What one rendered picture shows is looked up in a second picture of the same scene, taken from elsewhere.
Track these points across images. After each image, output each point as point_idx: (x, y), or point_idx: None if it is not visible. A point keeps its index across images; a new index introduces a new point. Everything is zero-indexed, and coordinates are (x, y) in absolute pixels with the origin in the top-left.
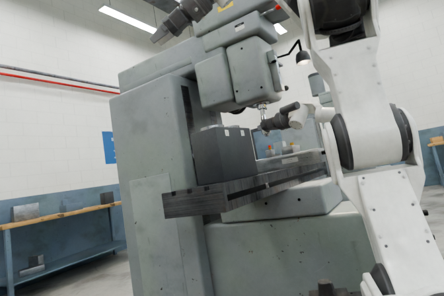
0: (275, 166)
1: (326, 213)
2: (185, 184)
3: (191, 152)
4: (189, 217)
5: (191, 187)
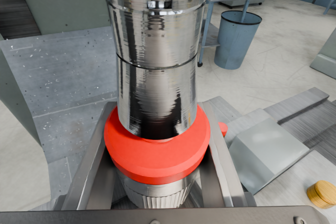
0: (193, 193)
1: None
2: (3, 103)
3: (3, 37)
4: (35, 140)
5: (21, 108)
